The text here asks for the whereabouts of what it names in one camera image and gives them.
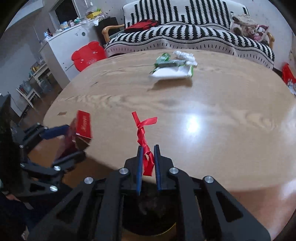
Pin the small green wrapper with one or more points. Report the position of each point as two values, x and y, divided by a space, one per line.
163 58

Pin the white tissue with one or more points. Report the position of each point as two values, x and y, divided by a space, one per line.
189 58

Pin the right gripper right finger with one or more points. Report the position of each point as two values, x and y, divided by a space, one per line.
205 209

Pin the white green package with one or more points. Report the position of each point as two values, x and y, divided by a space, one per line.
178 72

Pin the plush toy on sofa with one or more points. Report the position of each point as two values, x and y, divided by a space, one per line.
243 25

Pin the yellow box on cabinet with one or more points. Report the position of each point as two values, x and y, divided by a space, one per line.
93 14

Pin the red cloth on sofa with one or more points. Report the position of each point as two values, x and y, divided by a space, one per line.
142 26

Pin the black white striped sofa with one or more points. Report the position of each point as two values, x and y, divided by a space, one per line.
197 25

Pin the white cabinet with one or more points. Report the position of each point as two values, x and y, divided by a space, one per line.
58 50

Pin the red bag on floor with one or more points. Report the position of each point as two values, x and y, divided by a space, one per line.
287 75

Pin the green cigarette pack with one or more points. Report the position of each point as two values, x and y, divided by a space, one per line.
170 63

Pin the white low shelf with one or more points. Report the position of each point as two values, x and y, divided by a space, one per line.
36 85

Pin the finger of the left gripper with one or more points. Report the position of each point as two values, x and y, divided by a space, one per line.
59 166
57 132

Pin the round wooden table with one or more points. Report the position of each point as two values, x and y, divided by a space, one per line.
233 120

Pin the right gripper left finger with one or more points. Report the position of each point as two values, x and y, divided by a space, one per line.
93 210

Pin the red ribbon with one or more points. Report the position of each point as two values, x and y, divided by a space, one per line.
148 156

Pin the red pig plastic stool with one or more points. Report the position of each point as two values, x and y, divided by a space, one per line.
87 55

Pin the red cigarette pack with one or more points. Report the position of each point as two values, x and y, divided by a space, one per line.
76 137

